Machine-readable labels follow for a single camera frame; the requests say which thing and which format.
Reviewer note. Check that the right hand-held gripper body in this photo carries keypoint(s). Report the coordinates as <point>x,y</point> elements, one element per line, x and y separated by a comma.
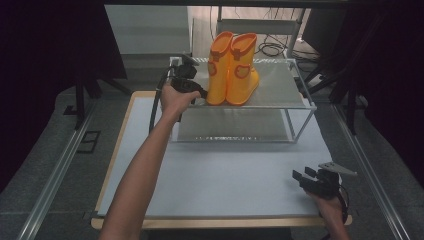
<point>325,185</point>

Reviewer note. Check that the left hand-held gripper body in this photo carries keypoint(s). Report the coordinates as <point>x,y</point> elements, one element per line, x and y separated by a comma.
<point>185,71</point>

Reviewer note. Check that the yellow duck rain boot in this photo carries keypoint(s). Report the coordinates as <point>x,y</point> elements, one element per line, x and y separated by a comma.
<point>218,83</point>
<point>243,86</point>

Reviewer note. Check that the white two-tier shoe rack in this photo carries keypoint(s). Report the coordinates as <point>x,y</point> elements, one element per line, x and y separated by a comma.
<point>276,86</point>

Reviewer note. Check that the person's right hand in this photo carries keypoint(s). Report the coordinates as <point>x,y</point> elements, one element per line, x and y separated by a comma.
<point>331,208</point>

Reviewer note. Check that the person's left hand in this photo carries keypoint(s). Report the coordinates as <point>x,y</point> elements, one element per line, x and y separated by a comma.
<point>175,101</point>

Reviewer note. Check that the white panel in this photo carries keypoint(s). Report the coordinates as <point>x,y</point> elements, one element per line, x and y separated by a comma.
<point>150,30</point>

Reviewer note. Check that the white table mat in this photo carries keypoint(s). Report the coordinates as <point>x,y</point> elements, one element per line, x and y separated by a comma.
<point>233,173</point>

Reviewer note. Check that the black stand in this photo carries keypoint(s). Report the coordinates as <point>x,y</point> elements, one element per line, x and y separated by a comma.
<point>350,106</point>
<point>80,103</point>

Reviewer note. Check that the white metal stand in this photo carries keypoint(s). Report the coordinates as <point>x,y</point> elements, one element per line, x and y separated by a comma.
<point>270,26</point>

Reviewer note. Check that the dark curtain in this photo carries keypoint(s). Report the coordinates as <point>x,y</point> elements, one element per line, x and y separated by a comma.
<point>43,66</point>
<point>396,83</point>

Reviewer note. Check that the aluminium rail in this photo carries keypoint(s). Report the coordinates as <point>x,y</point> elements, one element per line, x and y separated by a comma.
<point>370,153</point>
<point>56,176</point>

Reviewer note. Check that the black floor bracket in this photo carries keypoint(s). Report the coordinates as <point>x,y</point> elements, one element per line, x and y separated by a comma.
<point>88,141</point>

